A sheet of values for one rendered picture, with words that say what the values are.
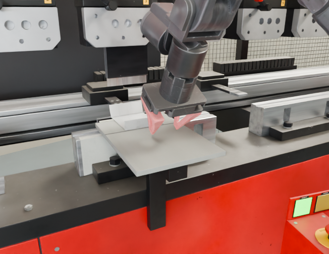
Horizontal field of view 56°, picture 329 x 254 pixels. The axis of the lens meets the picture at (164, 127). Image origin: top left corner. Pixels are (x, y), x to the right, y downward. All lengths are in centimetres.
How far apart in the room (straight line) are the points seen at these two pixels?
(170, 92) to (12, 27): 33
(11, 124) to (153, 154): 52
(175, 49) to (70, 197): 39
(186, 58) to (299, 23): 58
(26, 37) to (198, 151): 39
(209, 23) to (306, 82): 111
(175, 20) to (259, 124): 63
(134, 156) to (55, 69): 73
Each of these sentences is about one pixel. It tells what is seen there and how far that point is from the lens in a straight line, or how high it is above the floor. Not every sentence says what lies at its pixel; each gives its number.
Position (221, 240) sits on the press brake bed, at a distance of 93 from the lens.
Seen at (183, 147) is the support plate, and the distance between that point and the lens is 59.
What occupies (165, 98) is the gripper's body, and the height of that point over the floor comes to 111.
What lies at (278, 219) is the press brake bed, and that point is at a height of 64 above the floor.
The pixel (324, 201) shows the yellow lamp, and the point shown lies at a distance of 86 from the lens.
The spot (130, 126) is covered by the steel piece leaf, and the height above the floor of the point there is 101.
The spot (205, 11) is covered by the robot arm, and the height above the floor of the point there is 124.
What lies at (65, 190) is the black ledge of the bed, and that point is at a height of 87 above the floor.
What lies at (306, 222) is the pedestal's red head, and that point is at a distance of 83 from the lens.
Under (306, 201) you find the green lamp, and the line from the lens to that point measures 82.
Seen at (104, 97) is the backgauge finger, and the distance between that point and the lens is 94.
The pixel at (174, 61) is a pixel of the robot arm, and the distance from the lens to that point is 48.
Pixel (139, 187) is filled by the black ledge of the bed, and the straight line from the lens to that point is 71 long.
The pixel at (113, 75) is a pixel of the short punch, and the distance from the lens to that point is 73.
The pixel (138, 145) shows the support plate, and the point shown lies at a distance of 60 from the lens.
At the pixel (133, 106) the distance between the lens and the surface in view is 79.
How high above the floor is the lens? 124
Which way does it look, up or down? 20 degrees down
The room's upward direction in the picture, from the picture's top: straight up
